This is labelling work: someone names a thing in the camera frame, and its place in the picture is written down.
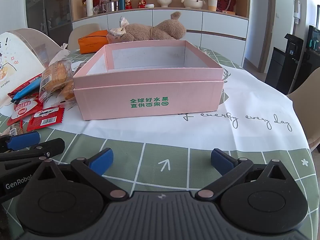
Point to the white sideboard cabinet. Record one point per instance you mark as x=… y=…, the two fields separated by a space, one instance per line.
x=155 y=17

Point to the pink cardboard box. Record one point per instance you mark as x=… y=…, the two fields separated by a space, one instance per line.
x=150 y=105

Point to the orange zip pouch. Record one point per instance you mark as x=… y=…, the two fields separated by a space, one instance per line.
x=91 y=42

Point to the white printed bag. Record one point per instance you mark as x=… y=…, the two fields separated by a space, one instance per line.
x=17 y=60

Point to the white tumbler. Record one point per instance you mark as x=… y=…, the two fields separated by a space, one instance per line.
x=89 y=6

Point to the red carved ornament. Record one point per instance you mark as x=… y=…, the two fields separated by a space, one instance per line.
x=226 y=0

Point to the black side cabinet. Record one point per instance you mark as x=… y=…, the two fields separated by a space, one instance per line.
x=285 y=62

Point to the red and white packet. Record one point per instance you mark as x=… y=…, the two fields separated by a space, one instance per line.
x=25 y=106

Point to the glass aquarium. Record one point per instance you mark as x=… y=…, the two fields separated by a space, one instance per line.
x=314 y=40

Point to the red long stick packet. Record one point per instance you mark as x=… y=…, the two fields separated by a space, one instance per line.
x=16 y=90

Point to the dark glass cabinet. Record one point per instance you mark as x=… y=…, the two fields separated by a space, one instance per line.
x=47 y=10

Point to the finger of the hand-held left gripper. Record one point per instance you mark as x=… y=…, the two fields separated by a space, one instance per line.
x=51 y=146
x=23 y=140

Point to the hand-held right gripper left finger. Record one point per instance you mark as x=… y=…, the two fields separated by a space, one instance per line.
x=101 y=161

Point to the glass cup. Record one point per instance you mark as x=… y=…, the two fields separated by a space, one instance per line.
x=98 y=9

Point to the brown plush toy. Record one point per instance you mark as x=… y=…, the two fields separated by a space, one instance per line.
x=162 y=30

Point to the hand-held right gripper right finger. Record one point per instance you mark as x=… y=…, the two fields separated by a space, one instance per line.
x=222 y=159

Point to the small clear bread packet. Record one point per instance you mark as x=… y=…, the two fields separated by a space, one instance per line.
x=68 y=91

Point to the white wall device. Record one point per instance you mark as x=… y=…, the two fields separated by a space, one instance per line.
x=297 y=11

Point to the large bread packet with barcode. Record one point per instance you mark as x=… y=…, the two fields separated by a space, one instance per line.
x=53 y=76

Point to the brown snack packet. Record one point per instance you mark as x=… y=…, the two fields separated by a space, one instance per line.
x=16 y=130

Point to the red figurine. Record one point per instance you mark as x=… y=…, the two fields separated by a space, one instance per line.
x=142 y=2
x=128 y=3

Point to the yellow cup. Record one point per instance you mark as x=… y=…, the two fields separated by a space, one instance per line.
x=212 y=3

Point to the steel mug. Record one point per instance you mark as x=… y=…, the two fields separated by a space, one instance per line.
x=111 y=6

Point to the red packet with barcode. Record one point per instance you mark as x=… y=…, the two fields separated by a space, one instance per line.
x=46 y=117

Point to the blue long stick packet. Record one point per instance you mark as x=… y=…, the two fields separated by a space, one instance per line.
x=26 y=91

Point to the beige chair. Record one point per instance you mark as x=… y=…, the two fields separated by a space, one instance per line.
x=80 y=33
x=306 y=92

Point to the blue thermos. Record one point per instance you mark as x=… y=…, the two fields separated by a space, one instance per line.
x=121 y=1

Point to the small red packet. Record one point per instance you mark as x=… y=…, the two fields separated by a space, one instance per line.
x=15 y=122

